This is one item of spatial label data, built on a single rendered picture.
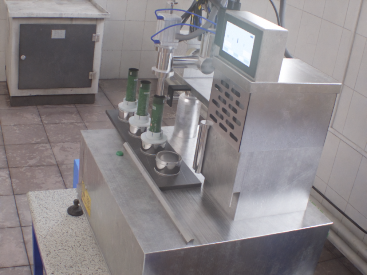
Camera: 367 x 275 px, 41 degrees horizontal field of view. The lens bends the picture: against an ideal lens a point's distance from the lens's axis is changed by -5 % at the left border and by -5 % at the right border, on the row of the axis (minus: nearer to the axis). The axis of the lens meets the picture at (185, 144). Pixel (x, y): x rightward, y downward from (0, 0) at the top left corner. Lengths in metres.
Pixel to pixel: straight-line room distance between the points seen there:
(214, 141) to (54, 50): 3.11
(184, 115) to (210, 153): 0.32
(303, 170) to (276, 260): 0.22
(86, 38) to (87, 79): 0.35
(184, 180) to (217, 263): 0.25
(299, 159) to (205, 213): 0.25
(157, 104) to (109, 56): 3.74
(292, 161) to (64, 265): 0.67
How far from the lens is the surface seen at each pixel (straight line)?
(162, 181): 1.25
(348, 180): 2.93
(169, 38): 1.26
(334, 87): 1.14
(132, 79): 1.52
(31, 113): 4.21
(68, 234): 1.52
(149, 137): 1.35
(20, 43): 4.12
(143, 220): 1.12
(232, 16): 1.09
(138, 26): 5.05
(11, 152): 3.58
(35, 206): 1.64
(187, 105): 1.48
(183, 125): 1.50
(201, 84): 1.38
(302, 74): 1.15
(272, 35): 1.00
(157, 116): 1.33
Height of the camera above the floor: 1.65
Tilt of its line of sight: 25 degrees down
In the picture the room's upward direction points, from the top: 9 degrees clockwise
